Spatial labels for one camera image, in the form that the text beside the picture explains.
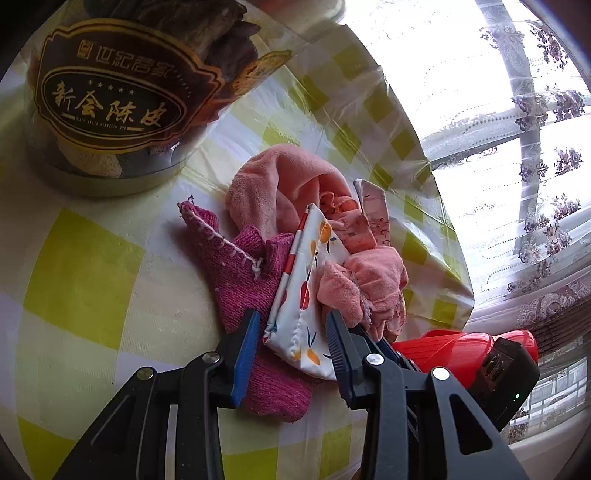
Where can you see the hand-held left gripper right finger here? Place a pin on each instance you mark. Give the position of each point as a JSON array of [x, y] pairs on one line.
[[339, 355]]

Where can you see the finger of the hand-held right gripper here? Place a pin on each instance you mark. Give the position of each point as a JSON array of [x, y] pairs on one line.
[[392, 356]]

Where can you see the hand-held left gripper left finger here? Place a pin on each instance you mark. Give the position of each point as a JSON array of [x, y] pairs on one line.
[[244, 360]]

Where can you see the white fruit print pouch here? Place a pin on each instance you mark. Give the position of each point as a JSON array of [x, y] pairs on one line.
[[300, 295]]

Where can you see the magenta knitted glove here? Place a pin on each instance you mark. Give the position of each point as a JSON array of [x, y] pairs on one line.
[[240, 272]]

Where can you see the red thermos jug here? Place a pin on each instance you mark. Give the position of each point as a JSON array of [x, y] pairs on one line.
[[452, 350]]

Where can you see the beige patterned curtain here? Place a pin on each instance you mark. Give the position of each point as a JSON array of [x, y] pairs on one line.
[[554, 314]]

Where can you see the pink floral cloth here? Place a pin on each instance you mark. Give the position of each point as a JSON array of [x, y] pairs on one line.
[[374, 212]]

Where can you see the pink fleece cloth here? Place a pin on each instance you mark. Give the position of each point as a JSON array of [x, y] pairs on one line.
[[277, 184]]

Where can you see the green checked plastic tablecloth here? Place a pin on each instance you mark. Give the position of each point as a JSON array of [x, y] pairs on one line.
[[69, 277]]

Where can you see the sheer lace curtain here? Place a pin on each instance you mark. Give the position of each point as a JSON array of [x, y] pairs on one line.
[[508, 184]]

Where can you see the clear jar with dark label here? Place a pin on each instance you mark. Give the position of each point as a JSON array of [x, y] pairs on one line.
[[115, 92]]

